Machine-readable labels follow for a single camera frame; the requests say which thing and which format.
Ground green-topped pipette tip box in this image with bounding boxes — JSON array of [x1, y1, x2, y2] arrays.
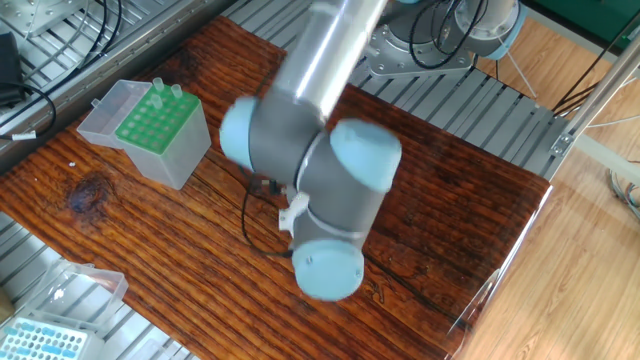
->
[[114, 84, 213, 191]]

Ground blue small pipette tip rack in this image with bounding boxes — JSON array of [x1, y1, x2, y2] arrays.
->
[[0, 315, 104, 360]]

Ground brown wood grain board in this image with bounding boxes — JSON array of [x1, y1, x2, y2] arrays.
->
[[0, 14, 551, 360]]

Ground clear hinged box lid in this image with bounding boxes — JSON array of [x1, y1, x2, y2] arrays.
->
[[76, 79, 153, 150]]

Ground white zip tie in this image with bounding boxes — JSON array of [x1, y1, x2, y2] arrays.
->
[[499, 34, 539, 100]]

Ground clear plastic rack lid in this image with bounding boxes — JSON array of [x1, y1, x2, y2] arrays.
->
[[29, 258, 130, 334]]

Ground aluminium plate with holes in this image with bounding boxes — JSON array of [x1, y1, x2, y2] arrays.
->
[[0, 0, 90, 39]]

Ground black power adapter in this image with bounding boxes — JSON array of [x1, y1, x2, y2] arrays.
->
[[0, 32, 25, 107]]

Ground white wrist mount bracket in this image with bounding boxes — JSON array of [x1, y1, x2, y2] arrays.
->
[[278, 192, 311, 236]]

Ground black cable with metal plug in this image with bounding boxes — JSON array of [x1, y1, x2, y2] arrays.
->
[[259, 178, 287, 195]]

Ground black cable with ferrite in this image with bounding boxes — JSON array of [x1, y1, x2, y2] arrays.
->
[[241, 174, 294, 259]]

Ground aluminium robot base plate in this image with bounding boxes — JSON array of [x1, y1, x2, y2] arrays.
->
[[357, 22, 474, 78]]

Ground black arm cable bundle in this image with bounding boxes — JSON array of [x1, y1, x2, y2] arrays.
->
[[408, 0, 484, 70]]

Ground aluminium table rail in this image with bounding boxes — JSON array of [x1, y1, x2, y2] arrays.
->
[[0, 0, 236, 174]]

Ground black cables along post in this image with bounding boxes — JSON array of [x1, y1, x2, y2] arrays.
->
[[552, 9, 640, 116]]

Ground pair of black cables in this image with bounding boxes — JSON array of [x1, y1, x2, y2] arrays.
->
[[22, 0, 124, 84]]

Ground pale frame crossbar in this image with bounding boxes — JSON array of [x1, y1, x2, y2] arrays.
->
[[574, 134, 640, 186]]

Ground aluminium frame post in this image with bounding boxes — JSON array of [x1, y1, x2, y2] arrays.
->
[[548, 32, 640, 159]]

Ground black cable with white label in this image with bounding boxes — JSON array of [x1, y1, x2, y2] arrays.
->
[[0, 82, 57, 142]]

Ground coloured wire bundle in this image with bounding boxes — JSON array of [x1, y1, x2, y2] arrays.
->
[[606, 167, 640, 224]]

